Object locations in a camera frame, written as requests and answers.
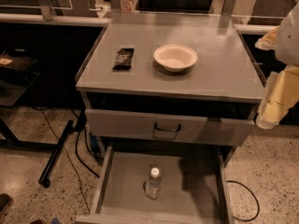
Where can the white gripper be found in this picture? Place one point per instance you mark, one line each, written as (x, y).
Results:
(288, 44)

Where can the dark side table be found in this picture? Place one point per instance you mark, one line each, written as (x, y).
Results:
(16, 75)

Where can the white paper bowl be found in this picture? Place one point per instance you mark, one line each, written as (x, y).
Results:
(175, 58)

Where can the dark snack bar wrapper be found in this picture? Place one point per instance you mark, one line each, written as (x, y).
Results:
(123, 59)

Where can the open grey middle drawer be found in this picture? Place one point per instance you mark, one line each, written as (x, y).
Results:
(194, 189)

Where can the black stand leg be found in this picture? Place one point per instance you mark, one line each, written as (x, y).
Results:
(44, 179)

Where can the clear plastic water bottle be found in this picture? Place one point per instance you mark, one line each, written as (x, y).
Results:
(153, 183)

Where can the grey top drawer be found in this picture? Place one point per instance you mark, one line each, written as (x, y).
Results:
(198, 130)

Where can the grey cabinet counter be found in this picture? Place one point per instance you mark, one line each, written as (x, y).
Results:
(222, 72)

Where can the black drawer handle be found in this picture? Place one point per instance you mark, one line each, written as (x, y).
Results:
(169, 130)

